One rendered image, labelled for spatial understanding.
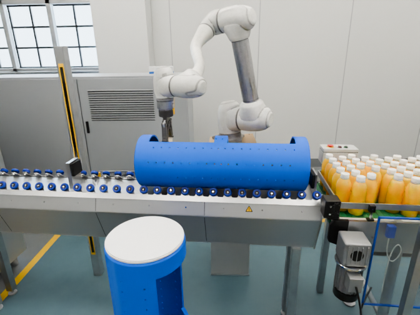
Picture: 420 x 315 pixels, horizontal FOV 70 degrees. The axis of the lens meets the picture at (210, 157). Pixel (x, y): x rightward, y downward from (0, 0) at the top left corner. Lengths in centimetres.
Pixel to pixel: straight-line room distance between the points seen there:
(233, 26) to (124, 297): 140
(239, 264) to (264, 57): 277
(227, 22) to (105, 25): 256
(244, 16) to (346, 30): 287
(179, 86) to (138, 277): 84
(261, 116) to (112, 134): 179
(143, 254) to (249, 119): 117
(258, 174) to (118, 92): 198
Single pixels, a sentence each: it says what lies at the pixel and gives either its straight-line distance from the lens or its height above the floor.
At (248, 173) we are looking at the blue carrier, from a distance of 148.
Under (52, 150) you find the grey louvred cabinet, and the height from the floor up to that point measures 69.
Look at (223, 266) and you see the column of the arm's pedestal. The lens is 247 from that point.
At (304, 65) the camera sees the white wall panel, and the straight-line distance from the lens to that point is 435.
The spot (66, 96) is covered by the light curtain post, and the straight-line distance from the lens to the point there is 214.
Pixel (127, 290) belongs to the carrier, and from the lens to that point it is 110.
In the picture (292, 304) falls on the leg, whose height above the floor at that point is 24.
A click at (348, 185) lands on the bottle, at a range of 158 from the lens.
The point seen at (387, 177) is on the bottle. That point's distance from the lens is 172.
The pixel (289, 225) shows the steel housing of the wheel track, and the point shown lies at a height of 79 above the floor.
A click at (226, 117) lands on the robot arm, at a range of 202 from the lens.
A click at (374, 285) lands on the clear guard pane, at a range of 177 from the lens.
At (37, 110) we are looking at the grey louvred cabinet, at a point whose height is 112.
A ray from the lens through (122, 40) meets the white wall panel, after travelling 409.
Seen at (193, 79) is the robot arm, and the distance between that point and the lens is 141.
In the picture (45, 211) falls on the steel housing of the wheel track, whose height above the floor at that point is 82.
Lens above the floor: 165
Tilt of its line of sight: 19 degrees down
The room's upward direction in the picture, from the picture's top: 1 degrees counter-clockwise
